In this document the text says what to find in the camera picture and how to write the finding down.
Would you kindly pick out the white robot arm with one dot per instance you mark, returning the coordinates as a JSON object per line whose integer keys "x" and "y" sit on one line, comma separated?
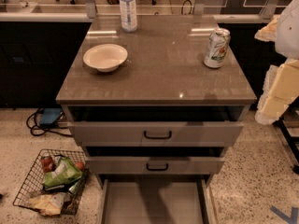
{"x": 281, "y": 83}

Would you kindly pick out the grey drawer cabinet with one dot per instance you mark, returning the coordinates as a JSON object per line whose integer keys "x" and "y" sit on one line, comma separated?
{"x": 165, "y": 67}

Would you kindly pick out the green white soda can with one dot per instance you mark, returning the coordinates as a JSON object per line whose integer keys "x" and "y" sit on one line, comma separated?
{"x": 217, "y": 46}

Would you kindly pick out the grey drawer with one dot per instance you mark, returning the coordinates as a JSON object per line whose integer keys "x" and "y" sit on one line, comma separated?
{"x": 154, "y": 126}
{"x": 154, "y": 160}
{"x": 155, "y": 201}

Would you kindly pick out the black metal stand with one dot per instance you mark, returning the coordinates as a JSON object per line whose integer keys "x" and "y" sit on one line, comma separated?
{"x": 289, "y": 125}

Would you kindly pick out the red apple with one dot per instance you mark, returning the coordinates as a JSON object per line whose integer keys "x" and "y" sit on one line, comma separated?
{"x": 80, "y": 165}

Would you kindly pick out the green chip bag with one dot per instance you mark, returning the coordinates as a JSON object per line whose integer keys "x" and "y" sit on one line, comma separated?
{"x": 65, "y": 173}

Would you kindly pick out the clear plastic water bottle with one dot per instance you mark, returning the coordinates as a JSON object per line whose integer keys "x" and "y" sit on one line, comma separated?
{"x": 128, "y": 15}

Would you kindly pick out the white ceramic bowl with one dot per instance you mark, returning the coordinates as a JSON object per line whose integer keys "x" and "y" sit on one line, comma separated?
{"x": 106, "y": 57}

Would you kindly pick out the yellow snack bag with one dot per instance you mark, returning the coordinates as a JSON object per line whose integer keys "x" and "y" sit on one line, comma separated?
{"x": 48, "y": 204}

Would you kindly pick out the blue power box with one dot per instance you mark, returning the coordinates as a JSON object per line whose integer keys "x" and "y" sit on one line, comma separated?
{"x": 50, "y": 116}

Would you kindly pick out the blue floor tape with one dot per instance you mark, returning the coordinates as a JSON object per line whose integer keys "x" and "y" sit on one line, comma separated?
{"x": 292, "y": 218}

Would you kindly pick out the black wire basket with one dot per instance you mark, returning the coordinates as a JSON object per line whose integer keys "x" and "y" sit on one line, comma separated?
{"x": 33, "y": 183}

